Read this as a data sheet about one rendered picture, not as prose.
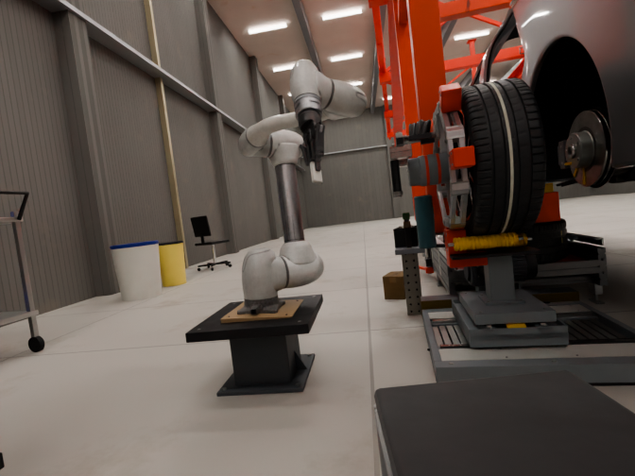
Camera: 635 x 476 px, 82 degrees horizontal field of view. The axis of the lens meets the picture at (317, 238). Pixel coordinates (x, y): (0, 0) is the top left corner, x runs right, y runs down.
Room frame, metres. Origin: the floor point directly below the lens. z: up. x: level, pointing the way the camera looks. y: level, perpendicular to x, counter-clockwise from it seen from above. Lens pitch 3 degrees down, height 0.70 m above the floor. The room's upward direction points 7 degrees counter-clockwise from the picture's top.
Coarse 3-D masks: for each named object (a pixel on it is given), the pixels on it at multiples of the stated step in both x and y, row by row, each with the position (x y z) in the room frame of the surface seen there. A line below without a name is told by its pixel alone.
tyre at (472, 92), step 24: (480, 96) 1.42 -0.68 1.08; (504, 96) 1.38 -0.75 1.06; (528, 96) 1.35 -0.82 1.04; (480, 120) 1.35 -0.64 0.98; (504, 120) 1.33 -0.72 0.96; (528, 120) 1.31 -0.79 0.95; (480, 144) 1.33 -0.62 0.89; (504, 144) 1.32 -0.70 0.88; (528, 144) 1.30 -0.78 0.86; (480, 168) 1.34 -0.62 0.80; (504, 168) 1.32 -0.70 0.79; (528, 168) 1.30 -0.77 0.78; (480, 192) 1.36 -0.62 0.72; (504, 192) 1.35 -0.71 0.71; (528, 192) 1.34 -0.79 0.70; (480, 216) 1.42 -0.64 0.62; (504, 216) 1.41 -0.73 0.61; (528, 216) 1.40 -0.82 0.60
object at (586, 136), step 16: (592, 112) 1.49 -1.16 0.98; (576, 128) 1.63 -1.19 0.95; (592, 128) 1.50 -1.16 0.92; (608, 128) 1.43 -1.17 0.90; (576, 144) 1.55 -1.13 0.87; (592, 144) 1.50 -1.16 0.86; (608, 144) 1.44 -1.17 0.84; (576, 160) 1.55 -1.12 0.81; (592, 160) 1.52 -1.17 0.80; (608, 160) 1.44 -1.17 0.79; (576, 176) 1.66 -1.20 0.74; (592, 176) 1.53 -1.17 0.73
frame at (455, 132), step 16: (448, 112) 1.61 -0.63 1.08; (448, 128) 1.42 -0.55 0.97; (448, 144) 1.41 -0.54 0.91; (464, 144) 1.40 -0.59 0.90; (448, 160) 1.44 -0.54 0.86; (464, 176) 1.40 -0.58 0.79; (448, 192) 1.88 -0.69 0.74; (464, 192) 1.41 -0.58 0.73; (464, 208) 1.47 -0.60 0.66; (448, 224) 1.60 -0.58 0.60; (464, 224) 1.54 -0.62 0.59
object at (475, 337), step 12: (456, 300) 1.93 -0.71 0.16; (456, 312) 1.77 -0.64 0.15; (468, 324) 1.59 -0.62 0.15; (492, 324) 1.49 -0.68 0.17; (504, 324) 1.53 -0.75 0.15; (516, 324) 1.43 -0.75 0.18; (528, 324) 1.50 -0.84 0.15; (540, 324) 1.42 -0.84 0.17; (552, 324) 1.47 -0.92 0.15; (564, 324) 1.40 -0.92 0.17; (468, 336) 1.49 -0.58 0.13; (480, 336) 1.45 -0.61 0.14; (492, 336) 1.44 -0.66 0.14; (504, 336) 1.43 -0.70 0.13; (516, 336) 1.42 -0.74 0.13; (528, 336) 1.41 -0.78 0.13; (540, 336) 1.40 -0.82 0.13; (552, 336) 1.39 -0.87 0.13; (564, 336) 1.38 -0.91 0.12
